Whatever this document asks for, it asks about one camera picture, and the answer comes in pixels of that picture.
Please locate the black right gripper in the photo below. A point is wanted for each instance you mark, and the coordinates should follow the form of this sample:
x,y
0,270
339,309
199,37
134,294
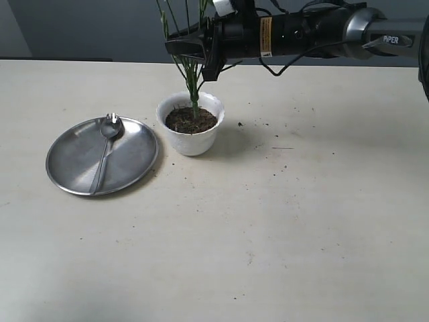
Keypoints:
x,y
242,35

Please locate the stainless steel spork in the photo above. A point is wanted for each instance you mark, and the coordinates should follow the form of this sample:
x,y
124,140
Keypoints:
x,y
110,128

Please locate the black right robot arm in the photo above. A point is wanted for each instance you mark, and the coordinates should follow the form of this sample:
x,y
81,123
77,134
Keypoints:
x,y
321,29

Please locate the dark contents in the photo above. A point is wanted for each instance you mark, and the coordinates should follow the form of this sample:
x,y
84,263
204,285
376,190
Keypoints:
x,y
182,120

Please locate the white scalloped flower pot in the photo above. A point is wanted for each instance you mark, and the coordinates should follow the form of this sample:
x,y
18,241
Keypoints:
x,y
185,143

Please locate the round stainless steel plate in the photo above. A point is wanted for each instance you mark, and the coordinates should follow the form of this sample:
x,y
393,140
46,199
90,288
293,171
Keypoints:
x,y
79,163

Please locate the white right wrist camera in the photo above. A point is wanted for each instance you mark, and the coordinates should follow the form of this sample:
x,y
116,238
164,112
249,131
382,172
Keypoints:
x,y
224,7

